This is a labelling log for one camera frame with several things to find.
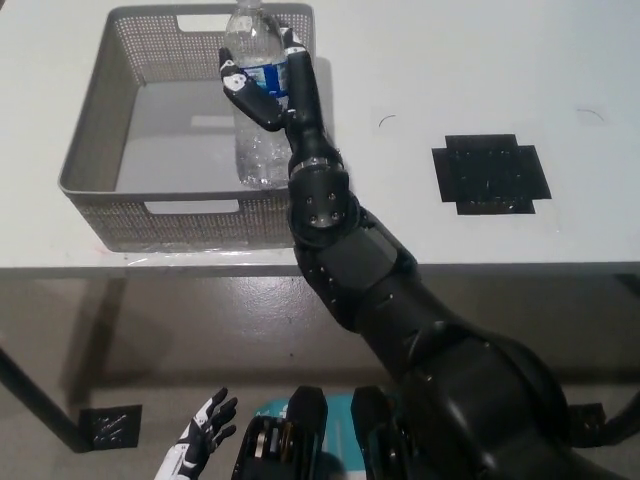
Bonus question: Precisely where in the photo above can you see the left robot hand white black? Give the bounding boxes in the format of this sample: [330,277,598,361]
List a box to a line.
[154,387,239,480]

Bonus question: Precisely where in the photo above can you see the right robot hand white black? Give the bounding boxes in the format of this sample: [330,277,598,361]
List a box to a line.
[218,27,345,171]

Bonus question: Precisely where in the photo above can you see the clear plastic water bottle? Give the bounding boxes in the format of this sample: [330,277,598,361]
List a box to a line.
[223,0,295,190]

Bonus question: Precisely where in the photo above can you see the black floor tape patch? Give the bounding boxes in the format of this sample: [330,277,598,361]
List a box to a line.
[78,403,144,448]
[566,403,607,447]

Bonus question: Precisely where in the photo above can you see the black robot legs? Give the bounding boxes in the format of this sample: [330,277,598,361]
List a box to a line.
[230,384,419,480]

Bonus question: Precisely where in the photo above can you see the grey perforated plastic basket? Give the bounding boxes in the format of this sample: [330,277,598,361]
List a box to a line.
[57,2,322,254]

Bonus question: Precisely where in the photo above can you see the black metal table leg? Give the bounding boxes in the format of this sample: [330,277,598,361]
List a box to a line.
[597,394,640,449]
[0,344,85,454]

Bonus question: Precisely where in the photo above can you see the clear tape strip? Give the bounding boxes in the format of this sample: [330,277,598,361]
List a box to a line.
[119,245,296,267]

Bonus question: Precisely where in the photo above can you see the black tape patch on table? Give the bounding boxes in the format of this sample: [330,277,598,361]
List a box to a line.
[431,133,552,217]

